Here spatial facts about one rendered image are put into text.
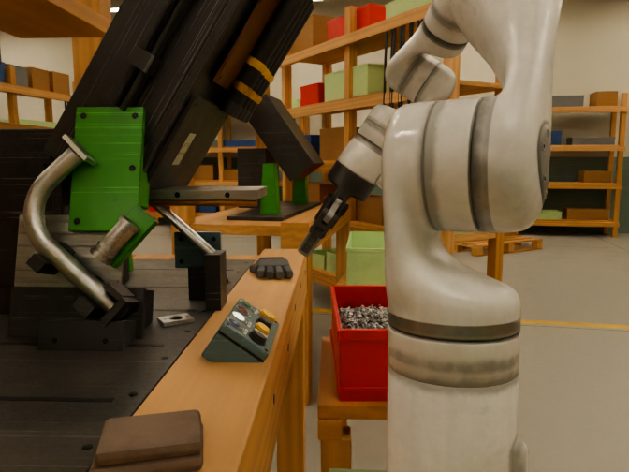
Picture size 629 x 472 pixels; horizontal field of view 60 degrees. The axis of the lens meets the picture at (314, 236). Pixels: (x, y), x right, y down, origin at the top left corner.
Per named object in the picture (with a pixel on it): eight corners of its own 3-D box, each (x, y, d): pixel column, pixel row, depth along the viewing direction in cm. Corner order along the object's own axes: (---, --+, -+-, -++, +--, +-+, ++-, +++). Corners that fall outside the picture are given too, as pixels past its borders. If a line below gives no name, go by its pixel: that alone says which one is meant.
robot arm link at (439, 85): (404, 164, 88) (359, 133, 89) (461, 81, 85) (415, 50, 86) (402, 163, 81) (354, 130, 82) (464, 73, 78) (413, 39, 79)
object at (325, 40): (436, 357, 331) (449, -61, 299) (274, 284, 530) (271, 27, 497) (500, 343, 358) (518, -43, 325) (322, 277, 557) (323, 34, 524)
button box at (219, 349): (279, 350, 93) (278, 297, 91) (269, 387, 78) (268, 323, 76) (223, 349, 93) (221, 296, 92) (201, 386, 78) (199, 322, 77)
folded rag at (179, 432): (87, 485, 48) (85, 454, 48) (103, 440, 56) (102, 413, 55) (203, 473, 50) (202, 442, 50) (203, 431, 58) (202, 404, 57)
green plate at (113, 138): (154, 237, 96) (159, 122, 99) (137, 231, 88) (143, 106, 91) (90, 236, 97) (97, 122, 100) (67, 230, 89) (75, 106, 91)
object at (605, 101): (618, 238, 844) (630, 89, 814) (411, 232, 906) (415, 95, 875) (607, 233, 897) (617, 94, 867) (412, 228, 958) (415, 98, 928)
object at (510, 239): (496, 242, 807) (498, 212, 801) (542, 249, 737) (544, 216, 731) (433, 247, 750) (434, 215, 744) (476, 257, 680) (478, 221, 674)
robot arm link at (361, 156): (397, 202, 82) (421, 168, 81) (335, 161, 82) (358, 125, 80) (394, 195, 91) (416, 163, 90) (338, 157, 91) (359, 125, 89)
